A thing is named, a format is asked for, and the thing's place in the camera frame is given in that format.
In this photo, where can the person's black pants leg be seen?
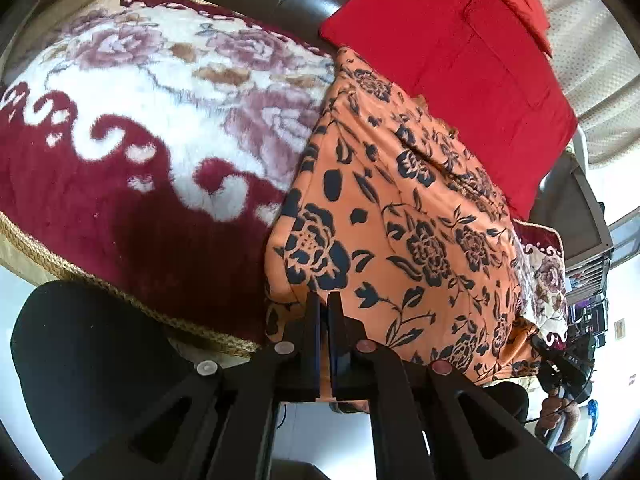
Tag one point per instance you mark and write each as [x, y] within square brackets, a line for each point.
[75, 360]

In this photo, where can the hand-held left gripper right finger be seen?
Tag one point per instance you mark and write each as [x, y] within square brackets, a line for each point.
[340, 350]

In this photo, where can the maroon white floral blanket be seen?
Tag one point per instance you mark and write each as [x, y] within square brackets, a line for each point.
[150, 110]

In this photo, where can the grey television set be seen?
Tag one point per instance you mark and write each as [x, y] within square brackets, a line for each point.
[590, 215]

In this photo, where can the orange floral cloth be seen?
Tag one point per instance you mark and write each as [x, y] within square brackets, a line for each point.
[400, 210]

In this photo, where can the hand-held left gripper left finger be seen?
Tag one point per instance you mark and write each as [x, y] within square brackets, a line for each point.
[312, 345]

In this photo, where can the dark cluttered shelf unit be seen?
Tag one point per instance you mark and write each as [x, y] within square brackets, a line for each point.
[587, 310]

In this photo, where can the white dotted curtain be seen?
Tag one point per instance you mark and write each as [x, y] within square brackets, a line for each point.
[592, 60]

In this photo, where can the person's right hand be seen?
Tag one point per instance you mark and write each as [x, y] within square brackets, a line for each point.
[557, 417]

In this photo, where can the large red cushion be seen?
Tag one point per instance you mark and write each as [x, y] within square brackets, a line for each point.
[450, 70]

